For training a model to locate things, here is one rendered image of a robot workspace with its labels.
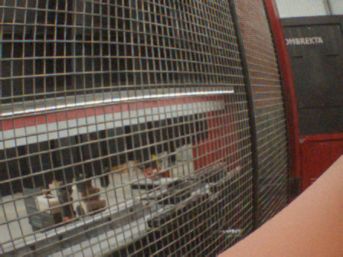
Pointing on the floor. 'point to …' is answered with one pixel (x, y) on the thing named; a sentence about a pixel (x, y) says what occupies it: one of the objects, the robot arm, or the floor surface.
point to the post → (246, 108)
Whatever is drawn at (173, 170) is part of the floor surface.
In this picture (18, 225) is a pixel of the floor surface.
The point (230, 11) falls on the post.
